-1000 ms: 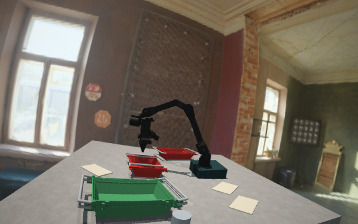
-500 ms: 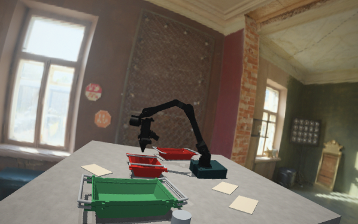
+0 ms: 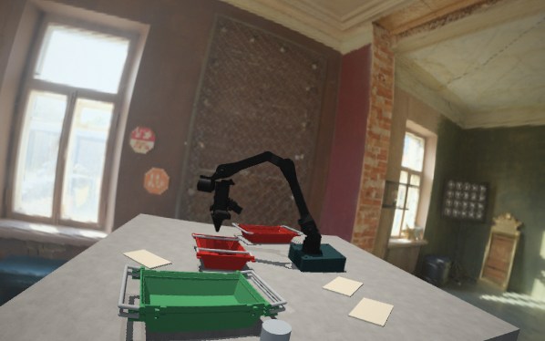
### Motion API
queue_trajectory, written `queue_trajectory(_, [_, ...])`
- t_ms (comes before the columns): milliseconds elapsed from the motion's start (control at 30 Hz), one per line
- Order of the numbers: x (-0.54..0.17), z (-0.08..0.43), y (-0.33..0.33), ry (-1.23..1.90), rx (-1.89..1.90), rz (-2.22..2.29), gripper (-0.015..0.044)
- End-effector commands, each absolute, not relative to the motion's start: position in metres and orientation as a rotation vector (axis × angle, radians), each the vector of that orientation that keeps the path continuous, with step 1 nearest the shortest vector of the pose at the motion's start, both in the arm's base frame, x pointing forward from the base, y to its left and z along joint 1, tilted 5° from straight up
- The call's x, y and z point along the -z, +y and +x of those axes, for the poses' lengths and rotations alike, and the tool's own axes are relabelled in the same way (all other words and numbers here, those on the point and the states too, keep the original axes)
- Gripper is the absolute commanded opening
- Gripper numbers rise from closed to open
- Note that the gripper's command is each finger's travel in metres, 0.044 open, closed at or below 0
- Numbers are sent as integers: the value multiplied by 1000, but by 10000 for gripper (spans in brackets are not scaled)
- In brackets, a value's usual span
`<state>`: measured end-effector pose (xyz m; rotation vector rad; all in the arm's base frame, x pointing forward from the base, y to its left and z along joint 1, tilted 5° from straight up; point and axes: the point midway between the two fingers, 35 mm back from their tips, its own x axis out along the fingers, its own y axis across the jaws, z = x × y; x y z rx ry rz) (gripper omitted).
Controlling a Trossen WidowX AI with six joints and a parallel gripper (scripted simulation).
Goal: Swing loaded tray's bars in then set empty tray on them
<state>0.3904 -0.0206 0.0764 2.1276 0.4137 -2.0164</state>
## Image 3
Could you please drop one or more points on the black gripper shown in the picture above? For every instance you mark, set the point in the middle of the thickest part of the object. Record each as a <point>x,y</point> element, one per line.
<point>220,211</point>

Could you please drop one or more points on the grey cylinder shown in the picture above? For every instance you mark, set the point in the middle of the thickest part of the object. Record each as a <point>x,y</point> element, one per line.
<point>275,330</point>

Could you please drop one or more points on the cream flat rectangular pad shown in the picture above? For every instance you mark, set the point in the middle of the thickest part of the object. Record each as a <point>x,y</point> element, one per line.
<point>147,259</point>
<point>372,312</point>
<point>343,286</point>

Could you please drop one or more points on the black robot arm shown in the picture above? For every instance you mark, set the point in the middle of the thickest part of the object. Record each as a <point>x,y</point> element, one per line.
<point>311,243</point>

